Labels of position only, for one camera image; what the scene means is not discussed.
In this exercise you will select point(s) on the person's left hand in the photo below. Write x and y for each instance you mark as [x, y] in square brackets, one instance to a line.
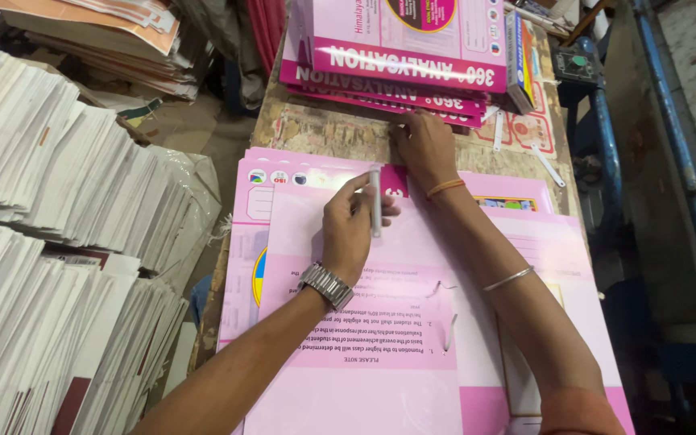
[343, 232]

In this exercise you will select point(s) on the person's right hand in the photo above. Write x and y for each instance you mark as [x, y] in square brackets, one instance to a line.
[429, 148]

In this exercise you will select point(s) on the white plastic fastener strip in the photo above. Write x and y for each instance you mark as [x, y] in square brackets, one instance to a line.
[498, 130]
[547, 164]
[375, 205]

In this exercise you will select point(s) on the silver metal wristwatch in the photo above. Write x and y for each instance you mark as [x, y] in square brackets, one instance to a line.
[327, 284]

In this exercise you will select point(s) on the stack of folded magenta folders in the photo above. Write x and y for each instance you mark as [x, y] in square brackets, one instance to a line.
[396, 60]

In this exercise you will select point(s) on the pile of flat pink folders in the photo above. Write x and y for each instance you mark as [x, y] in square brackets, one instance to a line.
[245, 241]

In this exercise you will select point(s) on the red printed paper sheet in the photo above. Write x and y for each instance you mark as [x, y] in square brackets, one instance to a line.
[529, 130]

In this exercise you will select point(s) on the metal fastener prong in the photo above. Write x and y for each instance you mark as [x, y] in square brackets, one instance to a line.
[438, 288]
[449, 332]

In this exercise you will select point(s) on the blue and orange carton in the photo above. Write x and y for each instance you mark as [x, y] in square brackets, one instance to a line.
[520, 57]

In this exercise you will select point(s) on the thin silver bangle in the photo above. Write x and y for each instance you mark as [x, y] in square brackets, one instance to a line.
[508, 278]

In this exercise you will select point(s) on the clear plastic bag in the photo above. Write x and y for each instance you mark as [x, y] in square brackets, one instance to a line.
[194, 199]

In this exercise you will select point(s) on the open pink printed folder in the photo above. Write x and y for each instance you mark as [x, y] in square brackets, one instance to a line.
[396, 386]

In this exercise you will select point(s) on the red folded cloth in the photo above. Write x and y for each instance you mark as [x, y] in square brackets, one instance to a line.
[266, 30]

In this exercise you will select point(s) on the heap of white paper stacks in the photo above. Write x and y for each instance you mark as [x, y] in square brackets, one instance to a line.
[52, 211]

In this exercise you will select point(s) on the stack of orange white cardstock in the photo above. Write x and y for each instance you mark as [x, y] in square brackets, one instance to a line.
[112, 36]

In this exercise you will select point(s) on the black switch box green button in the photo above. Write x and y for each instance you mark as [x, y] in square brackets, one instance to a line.
[574, 63]

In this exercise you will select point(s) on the blue metal machine frame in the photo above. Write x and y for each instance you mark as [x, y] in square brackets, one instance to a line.
[686, 199]

